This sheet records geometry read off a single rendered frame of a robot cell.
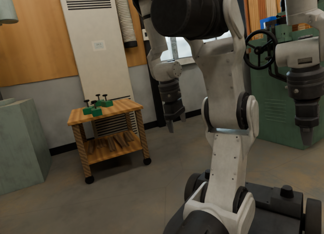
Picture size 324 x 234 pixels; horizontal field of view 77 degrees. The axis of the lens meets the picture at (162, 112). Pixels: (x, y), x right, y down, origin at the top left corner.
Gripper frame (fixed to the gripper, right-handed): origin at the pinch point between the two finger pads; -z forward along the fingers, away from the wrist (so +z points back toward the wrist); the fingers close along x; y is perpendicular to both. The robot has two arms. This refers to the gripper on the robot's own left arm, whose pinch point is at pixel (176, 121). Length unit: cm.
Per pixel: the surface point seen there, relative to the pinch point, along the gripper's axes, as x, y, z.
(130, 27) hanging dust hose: 117, 122, 55
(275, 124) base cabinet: 107, -21, -55
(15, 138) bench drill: -26, 142, -12
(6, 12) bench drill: 11, 149, 83
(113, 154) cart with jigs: 14, 80, -42
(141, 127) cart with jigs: 37, 65, -28
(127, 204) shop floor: -12, 44, -56
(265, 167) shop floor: 62, -22, -66
